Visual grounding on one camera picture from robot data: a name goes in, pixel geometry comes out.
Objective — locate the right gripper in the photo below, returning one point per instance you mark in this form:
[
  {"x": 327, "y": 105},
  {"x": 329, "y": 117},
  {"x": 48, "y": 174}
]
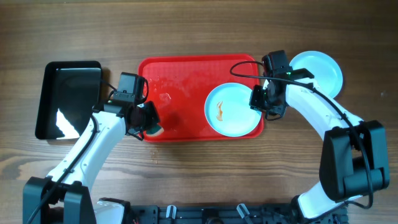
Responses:
[{"x": 257, "y": 99}]

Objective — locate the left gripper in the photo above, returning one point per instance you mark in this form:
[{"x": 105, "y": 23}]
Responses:
[{"x": 150, "y": 116}]

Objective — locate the green and orange sponge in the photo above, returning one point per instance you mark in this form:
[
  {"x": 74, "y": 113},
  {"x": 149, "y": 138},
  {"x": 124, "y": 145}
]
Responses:
[{"x": 154, "y": 131}]

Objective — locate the white plate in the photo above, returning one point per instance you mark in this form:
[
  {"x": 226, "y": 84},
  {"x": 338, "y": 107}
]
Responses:
[
  {"x": 228, "y": 112},
  {"x": 325, "y": 69},
  {"x": 338, "y": 90}
]

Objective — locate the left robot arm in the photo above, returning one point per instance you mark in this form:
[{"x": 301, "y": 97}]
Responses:
[{"x": 63, "y": 196}]

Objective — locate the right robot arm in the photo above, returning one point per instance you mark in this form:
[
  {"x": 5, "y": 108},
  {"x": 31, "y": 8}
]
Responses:
[{"x": 354, "y": 160}]

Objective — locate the red plastic tray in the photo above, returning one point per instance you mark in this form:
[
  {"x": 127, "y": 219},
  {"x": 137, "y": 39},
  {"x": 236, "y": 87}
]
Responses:
[{"x": 179, "y": 86}]

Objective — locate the black rectangular water basin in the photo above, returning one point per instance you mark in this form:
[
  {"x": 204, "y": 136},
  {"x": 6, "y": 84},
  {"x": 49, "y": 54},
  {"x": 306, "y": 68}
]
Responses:
[{"x": 69, "y": 91}]

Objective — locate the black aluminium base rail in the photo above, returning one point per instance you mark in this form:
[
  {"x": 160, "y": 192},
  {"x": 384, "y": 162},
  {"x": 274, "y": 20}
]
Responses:
[{"x": 277, "y": 213}]

